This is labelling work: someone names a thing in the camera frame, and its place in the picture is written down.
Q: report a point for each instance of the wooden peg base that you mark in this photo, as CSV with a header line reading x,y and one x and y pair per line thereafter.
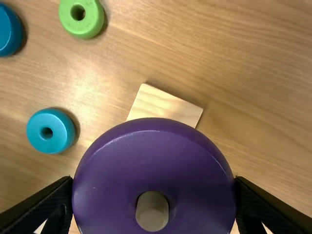
x,y
165,104

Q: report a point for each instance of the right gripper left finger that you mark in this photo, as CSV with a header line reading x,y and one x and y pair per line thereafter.
x,y
48,196

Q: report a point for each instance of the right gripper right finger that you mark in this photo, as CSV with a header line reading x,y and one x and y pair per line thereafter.
x,y
268,209

